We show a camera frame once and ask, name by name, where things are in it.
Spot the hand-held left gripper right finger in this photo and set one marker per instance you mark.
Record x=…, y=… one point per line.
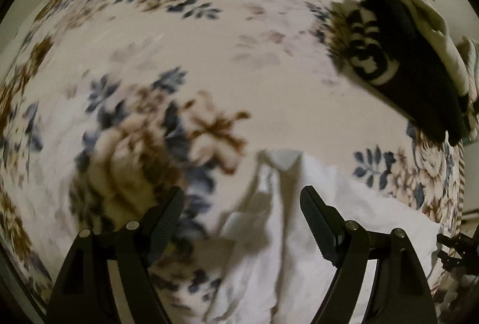
x=318, y=223

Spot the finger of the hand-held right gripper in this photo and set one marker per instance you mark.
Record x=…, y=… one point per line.
x=458, y=263
x=462, y=242

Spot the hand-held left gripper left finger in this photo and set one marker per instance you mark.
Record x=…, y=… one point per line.
x=167, y=221

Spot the white t-shirt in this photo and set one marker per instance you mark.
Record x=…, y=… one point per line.
x=355, y=204

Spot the floral blanket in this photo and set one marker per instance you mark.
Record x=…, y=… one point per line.
x=224, y=65

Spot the black patterned garment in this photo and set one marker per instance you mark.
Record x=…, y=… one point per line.
x=411, y=77

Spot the cream folded garment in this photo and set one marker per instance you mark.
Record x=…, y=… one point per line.
x=430, y=20

